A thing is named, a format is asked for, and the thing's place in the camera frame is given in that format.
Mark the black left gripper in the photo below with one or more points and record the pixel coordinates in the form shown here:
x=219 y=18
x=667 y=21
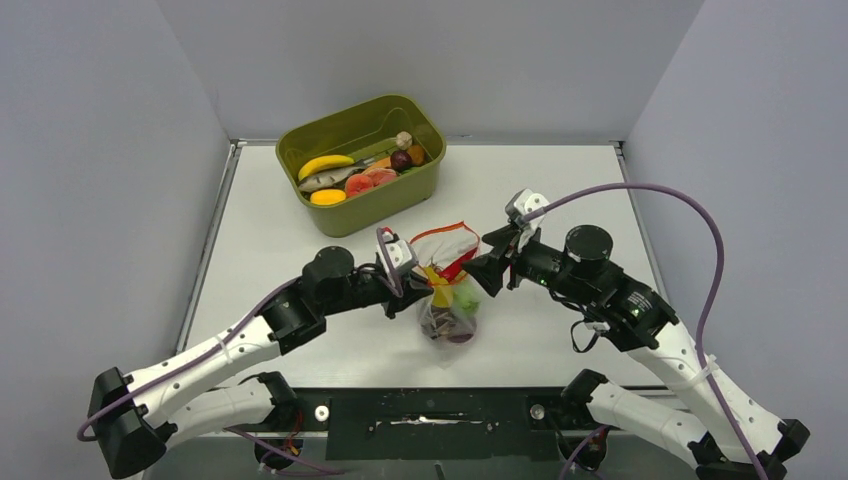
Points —
x=412 y=286

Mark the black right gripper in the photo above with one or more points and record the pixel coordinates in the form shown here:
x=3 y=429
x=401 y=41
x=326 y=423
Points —
x=489 y=268

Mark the green yellow mango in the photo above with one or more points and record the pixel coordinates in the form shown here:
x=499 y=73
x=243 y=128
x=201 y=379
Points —
x=443 y=295

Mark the green cabbage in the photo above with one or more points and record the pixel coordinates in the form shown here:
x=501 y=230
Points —
x=466 y=299

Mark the clear zip top bag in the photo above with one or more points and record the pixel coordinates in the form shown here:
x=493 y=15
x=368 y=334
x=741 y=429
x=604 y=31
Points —
x=437 y=248

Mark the purple red onion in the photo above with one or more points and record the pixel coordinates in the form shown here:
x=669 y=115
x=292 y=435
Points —
x=460 y=332

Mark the red chili pepper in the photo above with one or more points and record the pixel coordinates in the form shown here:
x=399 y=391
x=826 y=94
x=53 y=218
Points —
x=455 y=271

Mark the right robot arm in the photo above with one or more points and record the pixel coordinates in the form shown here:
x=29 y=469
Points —
x=720 y=432

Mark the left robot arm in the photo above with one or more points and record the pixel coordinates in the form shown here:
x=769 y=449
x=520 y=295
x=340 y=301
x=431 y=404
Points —
x=135 y=417

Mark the pink peach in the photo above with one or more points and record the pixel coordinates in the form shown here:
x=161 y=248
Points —
x=381 y=176

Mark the orange peach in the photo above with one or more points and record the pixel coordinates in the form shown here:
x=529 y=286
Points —
x=357 y=184

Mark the orange carrot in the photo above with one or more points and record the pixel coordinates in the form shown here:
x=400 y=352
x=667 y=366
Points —
x=384 y=163

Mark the dark plum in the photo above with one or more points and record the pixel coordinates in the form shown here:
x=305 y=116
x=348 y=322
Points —
x=401 y=161

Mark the small orange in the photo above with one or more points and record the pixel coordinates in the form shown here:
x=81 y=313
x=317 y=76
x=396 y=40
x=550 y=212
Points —
x=417 y=155

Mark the grey toy fish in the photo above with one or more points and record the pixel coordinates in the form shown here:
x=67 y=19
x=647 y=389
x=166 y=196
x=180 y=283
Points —
x=328 y=178

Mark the white garlic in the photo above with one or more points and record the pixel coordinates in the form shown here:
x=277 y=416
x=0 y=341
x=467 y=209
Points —
x=404 y=140

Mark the yellow banana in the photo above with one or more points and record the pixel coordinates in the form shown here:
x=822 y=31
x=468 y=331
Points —
x=323 y=163

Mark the green plastic bin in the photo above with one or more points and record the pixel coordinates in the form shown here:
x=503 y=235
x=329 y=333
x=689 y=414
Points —
x=365 y=132

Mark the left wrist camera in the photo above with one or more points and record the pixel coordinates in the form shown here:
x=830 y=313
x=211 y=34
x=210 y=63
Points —
x=396 y=254

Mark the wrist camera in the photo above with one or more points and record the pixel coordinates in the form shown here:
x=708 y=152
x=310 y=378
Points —
x=396 y=254
x=526 y=210

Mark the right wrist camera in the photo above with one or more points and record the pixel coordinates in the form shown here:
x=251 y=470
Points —
x=526 y=210

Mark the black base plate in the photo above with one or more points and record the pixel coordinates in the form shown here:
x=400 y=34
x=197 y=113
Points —
x=363 y=424

